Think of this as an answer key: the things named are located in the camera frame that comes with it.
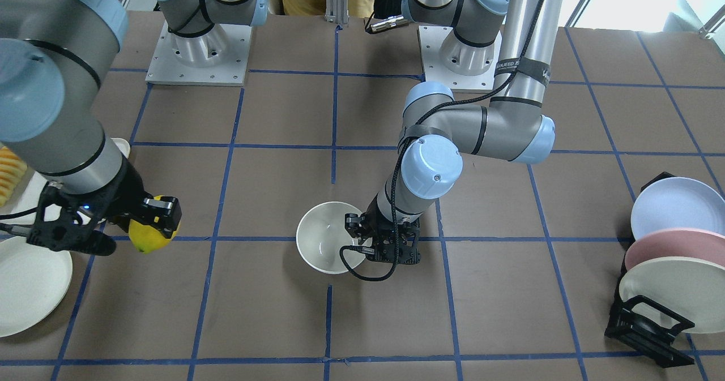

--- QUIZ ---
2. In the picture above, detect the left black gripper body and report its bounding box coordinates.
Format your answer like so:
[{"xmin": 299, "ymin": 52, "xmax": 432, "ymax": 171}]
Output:
[{"xmin": 361, "ymin": 198, "xmax": 420, "ymax": 265}]

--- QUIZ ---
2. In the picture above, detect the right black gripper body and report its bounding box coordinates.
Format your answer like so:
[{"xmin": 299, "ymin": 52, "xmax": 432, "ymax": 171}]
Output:
[{"xmin": 36, "ymin": 161, "xmax": 151, "ymax": 227}]

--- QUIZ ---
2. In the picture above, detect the yellow lemon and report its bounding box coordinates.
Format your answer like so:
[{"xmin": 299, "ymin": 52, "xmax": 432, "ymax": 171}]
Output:
[{"xmin": 127, "ymin": 196, "xmax": 178, "ymax": 254}]

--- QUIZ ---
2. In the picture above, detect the white ceramic bowl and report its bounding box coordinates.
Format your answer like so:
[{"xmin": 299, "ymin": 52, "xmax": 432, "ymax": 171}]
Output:
[{"xmin": 297, "ymin": 202, "xmax": 361, "ymax": 275}]

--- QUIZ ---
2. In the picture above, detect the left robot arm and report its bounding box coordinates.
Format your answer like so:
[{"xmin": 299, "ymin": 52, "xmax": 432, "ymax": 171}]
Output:
[{"xmin": 339, "ymin": 0, "xmax": 562, "ymax": 266}]

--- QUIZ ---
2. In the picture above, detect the cream rectangular tray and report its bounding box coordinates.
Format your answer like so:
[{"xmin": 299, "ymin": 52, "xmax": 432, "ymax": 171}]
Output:
[{"xmin": 1, "ymin": 138, "xmax": 130, "ymax": 225}]

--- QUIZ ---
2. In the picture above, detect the cream round plate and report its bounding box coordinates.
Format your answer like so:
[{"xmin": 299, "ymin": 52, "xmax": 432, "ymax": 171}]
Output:
[{"xmin": 1, "ymin": 237, "xmax": 73, "ymax": 337}]

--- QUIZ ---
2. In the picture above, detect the black dish rack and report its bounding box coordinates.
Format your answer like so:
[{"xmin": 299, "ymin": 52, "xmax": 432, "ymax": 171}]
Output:
[{"xmin": 604, "ymin": 172, "xmax": 697, "ymax": 369}]

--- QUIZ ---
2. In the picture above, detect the light blue plate in rack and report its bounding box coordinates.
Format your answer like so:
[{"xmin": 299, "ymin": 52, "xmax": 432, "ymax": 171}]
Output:
[{"xmin": 630, "ymin": 177, "xmax": 724, "ymax": 239}]

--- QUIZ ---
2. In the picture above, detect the cream plate in rack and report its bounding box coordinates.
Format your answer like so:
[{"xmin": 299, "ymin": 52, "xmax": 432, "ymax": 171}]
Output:
[{"xmin": 619, "ymin": 256, "xmax": 724, "ymax": 334}]

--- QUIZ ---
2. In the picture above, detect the pink plate in rack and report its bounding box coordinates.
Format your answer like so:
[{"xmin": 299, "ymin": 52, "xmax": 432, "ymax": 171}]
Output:
[{"xmin": 624, "ymin": 227, "xmax": 724, "ymax": 269}]

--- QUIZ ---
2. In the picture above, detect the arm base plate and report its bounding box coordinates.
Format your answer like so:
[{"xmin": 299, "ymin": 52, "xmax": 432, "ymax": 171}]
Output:
[
  {"xmin": 419, "ymin": 25, "xmax": 502, "ymax": 93},
  {"xmin": 146, "ymin": 24, "xmax": 252, "ymax": 87}
]

